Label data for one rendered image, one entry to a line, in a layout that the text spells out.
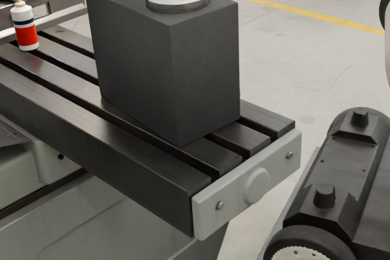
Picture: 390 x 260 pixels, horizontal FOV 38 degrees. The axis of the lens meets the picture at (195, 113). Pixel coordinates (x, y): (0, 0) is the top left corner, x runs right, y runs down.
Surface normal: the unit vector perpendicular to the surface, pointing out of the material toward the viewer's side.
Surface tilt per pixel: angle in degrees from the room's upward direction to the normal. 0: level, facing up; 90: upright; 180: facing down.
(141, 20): 90
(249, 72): 0
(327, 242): 18
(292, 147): 90
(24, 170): 90
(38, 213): 90
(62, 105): 0
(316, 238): 6
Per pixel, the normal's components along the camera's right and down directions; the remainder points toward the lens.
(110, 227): 0.71, 0.32
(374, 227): -0.06, -0.86
